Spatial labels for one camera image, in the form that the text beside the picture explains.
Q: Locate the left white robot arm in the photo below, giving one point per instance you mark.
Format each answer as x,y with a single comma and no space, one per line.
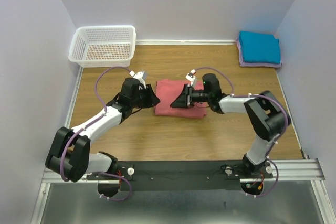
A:
69,155

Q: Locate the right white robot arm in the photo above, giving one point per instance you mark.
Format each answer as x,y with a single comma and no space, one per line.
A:
267,116

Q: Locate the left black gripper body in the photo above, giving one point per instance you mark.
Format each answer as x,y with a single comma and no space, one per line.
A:
140,100

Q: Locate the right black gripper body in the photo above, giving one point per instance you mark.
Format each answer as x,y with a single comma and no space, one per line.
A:
201,95

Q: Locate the white plastic basket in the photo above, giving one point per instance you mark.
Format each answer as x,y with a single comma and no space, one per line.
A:
103,46

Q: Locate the folded lavender t shirt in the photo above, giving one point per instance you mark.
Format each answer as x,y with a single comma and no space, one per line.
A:
242,63

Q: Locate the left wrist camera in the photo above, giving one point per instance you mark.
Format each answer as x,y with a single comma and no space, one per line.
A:
140,76

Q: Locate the folded teal t shirt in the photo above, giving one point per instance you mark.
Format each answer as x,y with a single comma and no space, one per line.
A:
259,48

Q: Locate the aluminium rail frame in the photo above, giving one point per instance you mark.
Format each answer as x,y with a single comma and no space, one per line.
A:
81,187

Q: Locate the pink t shirt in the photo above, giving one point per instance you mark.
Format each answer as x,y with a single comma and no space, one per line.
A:
167,91

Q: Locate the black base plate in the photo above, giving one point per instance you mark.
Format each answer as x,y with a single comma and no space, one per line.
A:
182,176

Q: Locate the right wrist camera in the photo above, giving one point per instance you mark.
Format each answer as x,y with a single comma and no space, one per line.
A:
191,77

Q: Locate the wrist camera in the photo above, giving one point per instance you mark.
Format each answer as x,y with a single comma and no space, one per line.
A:
140,76
191,77

